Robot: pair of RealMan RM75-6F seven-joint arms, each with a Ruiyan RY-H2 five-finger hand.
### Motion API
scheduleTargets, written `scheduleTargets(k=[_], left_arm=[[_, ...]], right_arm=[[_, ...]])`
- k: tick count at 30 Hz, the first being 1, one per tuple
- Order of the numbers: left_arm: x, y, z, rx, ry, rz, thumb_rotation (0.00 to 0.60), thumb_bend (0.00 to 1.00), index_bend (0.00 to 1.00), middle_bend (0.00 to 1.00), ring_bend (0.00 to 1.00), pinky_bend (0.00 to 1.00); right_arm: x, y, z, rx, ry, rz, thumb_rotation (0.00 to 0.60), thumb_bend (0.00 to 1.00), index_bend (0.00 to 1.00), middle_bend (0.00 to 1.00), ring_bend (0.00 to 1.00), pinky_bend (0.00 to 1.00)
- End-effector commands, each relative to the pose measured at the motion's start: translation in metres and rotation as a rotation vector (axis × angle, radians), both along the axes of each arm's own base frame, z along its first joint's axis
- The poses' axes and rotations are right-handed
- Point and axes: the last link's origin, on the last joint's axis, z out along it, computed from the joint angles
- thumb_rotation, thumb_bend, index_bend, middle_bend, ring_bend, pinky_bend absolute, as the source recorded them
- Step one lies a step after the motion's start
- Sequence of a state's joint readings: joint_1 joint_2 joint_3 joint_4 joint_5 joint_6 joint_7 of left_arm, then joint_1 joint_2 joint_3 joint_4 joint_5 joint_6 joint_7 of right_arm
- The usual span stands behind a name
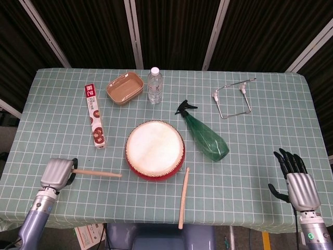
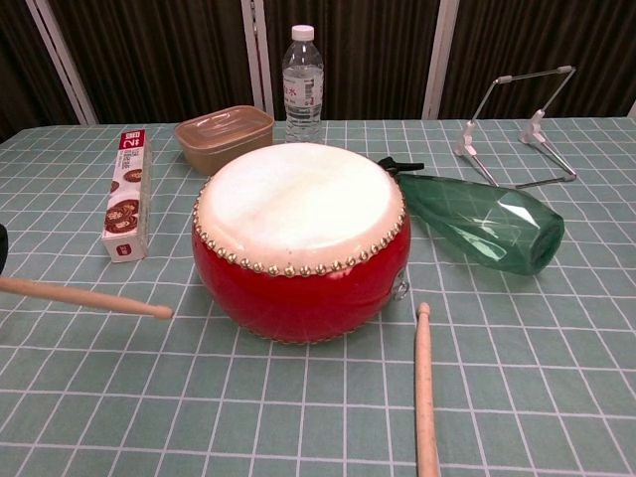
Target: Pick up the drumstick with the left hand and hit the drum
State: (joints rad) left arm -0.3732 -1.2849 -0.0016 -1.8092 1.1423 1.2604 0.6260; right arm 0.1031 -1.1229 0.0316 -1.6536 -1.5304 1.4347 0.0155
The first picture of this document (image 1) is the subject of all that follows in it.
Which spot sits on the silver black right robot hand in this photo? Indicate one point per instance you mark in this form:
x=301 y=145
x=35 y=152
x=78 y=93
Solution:
x=301 y=188

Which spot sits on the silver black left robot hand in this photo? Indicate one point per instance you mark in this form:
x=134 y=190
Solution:
x=56 y=173

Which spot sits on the light wooden drumstick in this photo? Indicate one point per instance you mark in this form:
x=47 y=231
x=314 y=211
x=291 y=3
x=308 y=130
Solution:
x=183 y=200
x=101 y=174

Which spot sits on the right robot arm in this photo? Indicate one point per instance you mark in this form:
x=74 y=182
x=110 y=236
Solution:
x=314 y=229

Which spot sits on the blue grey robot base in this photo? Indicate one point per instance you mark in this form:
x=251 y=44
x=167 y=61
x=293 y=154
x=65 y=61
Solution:
x=161 y=238

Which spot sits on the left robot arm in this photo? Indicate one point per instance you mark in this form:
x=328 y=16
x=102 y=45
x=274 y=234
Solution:
x=33 y=218

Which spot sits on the red drum with white skin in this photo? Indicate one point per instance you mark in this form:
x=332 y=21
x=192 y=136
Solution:
x=154 y=147

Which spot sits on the green white checked tablecloth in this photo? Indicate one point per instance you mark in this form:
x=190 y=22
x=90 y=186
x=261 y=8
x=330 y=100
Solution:
x=65 y=117

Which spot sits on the white red baking paper box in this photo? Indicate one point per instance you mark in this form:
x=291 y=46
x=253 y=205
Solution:
x=95 y=117

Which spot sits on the printed paper sheet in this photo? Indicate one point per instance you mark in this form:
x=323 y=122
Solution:
x=88 y=235

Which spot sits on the brown rectangular food container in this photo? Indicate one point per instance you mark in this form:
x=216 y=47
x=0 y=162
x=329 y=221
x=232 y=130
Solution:
x=125 y=89

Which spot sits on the green plastic spray bottle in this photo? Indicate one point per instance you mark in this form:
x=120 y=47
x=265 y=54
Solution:
x=205 y=135

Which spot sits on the clear plastic water bottle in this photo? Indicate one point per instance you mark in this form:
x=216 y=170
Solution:
x=155 y=88

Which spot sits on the white partition frame post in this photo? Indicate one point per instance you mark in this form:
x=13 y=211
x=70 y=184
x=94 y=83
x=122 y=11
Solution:
x=216 y=34
x=309 y=49
x=134 y=34
x=44 y=34
x=9 y=107

